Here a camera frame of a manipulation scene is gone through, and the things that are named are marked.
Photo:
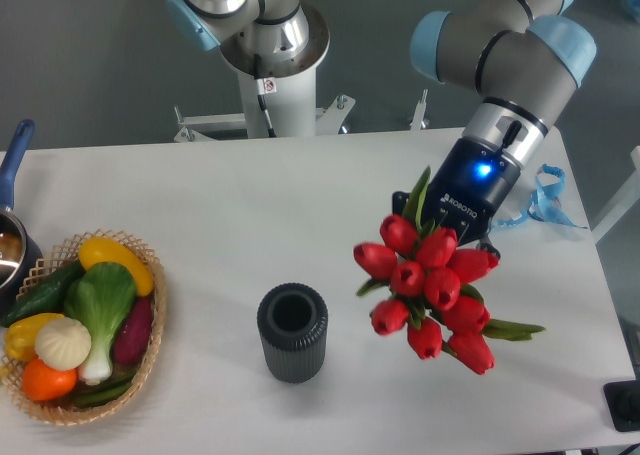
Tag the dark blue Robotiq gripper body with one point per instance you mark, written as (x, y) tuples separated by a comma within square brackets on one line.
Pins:
[(468, 189)]

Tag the red tulip bouquet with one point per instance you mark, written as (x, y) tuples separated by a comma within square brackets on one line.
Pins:
[(430, 278)]

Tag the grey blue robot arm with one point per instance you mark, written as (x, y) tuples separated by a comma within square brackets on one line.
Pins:
[(523, 57)]

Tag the dark grey ribbed vase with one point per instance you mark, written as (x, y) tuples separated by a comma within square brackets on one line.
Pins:
[(292, 321)]

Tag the blue ribbon strip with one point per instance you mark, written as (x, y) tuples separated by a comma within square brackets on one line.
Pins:
[(544, 203)]

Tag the black device at edge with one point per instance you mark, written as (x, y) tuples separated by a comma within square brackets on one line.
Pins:
[(622, 399)]

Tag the purple sweet potato toy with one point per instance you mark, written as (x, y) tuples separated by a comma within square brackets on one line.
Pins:
[(133, 338)]

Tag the green bok choy toy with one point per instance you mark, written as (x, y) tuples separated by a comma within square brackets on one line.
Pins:
[(101, 300)]

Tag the woven bamboo basket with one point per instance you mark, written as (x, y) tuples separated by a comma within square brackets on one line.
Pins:
[(61, 411)]

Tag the green cucumber toy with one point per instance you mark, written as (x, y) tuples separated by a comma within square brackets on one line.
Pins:
[(45, 297)]

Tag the cream steamed bun toy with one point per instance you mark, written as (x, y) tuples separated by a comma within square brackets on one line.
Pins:
[(63, 344)]

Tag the green bean pod toy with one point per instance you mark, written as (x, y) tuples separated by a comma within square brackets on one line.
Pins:
[(103, 393)]

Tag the orange fruit toy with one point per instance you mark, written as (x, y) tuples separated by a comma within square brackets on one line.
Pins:
[(43, 383)]

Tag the yellow bell pepper toy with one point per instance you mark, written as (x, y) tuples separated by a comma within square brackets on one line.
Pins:
[(20, 337)]

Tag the white frame at right edge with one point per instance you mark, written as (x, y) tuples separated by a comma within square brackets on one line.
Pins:
[(619, 204)]

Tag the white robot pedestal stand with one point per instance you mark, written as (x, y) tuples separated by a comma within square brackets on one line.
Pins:
[(276, 68)]

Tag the blue handled saucepan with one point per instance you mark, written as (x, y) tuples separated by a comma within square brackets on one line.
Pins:
[(19, 252)]

